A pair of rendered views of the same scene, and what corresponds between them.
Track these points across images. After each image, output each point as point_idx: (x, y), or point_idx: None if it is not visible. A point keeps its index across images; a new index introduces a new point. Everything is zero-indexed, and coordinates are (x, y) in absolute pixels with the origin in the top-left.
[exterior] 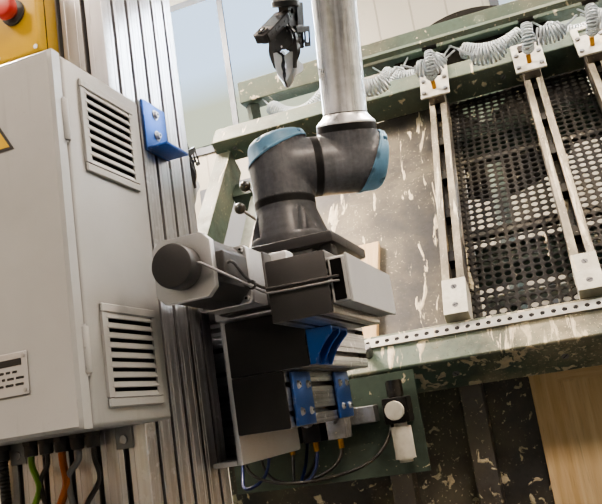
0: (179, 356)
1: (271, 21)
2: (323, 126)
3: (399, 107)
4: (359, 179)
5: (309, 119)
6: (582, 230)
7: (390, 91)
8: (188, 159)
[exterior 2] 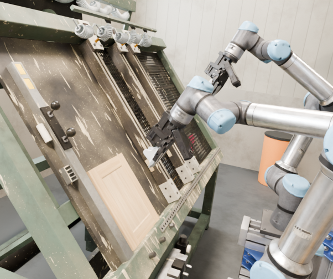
0: None
1: (234, 71)
2: (296, 173)
3: (67, 39)
4: None
5: (27, 26)
6: (179, 152)
7: (71, 28)
8: None
